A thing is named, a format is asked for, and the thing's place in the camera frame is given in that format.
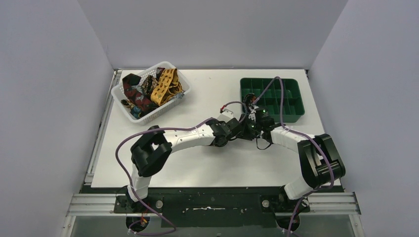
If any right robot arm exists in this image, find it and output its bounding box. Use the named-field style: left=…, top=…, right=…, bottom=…
left=241, top=106, right=346, bottom=200

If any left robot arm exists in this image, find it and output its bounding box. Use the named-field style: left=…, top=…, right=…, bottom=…
left=126, top=118, right=243, bottom=212

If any rolled dark patterned tie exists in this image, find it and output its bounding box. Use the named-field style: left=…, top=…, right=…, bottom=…
left=243, top=93, right=257, bottom=107

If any green divided plastic tray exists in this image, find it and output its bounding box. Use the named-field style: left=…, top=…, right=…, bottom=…
left=240, top=78, right=305, bottom=123

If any white plastic basket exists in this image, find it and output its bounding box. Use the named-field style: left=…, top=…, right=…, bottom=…
left=111, top=61, right=191, bottom=125

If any yellow patterned tie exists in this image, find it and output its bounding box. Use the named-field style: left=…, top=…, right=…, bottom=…
left=151, top=68, right=183, bottom=106

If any dark brown patterned tie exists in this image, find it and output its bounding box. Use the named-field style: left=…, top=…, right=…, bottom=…
left=141, top=67, right=165, bottom=97

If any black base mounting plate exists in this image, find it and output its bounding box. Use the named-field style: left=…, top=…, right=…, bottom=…
left=113, top=187, right=312, bottom=229

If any dark red patterned tie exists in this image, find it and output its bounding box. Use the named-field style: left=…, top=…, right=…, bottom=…
left=122, top=74, right=155, bottom=113

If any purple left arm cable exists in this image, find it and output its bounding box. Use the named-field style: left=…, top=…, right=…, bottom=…
left=114, top=101, right=250, bottom=236

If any aluminium rail frame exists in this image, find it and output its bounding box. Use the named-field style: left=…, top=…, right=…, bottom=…
left=61, top=193, right=361, bottom=237

